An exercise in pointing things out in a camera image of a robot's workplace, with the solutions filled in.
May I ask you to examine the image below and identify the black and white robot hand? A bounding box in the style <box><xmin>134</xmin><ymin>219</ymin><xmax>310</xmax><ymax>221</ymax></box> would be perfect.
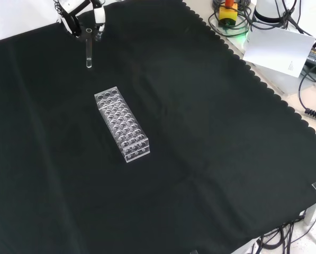
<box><xmin>53</xmin><ymin>0</ymin><xmax>106</xmax><ymax>41</ymax></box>

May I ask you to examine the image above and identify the clear glass test tube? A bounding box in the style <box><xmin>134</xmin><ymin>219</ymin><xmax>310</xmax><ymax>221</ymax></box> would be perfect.
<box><xmin>85</xmin><ymin>28</ymin><xmax>93</xmax><ymax>69</ymax></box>

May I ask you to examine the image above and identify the clear plastic test tube rack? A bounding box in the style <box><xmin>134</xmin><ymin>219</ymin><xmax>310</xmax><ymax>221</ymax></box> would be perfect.
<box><xmin>94</xmin><ymin>86</ymin><xmax>151</xmax><ymax>164</ymax></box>

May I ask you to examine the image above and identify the black bench cloth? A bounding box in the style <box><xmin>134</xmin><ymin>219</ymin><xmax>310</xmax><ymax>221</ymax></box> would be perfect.
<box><xmin>0</xmin><ymin>0</ymin><xmax>316</xmax><ymax>254</ymax></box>

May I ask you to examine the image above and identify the yellow stop button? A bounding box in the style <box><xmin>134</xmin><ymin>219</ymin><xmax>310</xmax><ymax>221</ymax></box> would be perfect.
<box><xmin>219</xmin><ymin>0</ymin><xmax>238</xmax><ymax>28</ymax></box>

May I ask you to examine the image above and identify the black coiled cable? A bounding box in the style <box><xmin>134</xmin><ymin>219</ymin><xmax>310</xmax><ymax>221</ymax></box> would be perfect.
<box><xmin>297</xmin><ymin>64</ymin><xmax>316</xmax><ymax>121</ymax></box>

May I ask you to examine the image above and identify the black cable bundle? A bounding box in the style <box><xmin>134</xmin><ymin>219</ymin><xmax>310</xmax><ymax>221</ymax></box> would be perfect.
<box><xmin>252</xmin><ymin>211</ymin><xmax>311</xmax><ymax>254</ymax></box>

